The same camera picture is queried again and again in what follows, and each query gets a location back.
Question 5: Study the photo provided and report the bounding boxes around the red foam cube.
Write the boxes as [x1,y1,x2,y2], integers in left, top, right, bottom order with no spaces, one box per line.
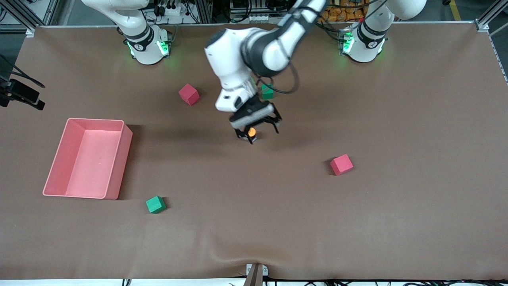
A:
[178,83,200,106]
[330,154,354,176]

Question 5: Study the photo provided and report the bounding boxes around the pink plastic bin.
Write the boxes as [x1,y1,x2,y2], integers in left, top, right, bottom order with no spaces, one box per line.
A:
[42,118,133,200]

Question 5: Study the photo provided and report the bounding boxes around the white terminal block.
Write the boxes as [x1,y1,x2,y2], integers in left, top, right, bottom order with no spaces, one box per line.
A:
[248,14,289,23]

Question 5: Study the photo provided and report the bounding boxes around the brown table mat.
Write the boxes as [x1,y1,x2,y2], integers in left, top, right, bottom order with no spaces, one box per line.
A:
[0,22,508,280]

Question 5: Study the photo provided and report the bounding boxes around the orange snack bags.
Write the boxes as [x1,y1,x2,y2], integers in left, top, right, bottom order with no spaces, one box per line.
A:
[316,0,366,23]

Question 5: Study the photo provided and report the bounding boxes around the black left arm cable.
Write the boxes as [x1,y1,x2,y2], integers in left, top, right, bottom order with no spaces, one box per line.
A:
[252,0,391,95]

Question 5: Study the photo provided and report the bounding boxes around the aluminium frame post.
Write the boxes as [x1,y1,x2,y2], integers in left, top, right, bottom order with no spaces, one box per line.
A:
[194,0,214,24]

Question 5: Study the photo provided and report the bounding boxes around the metal table edge bracket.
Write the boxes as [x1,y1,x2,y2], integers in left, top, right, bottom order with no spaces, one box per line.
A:
[243,263,269,286]

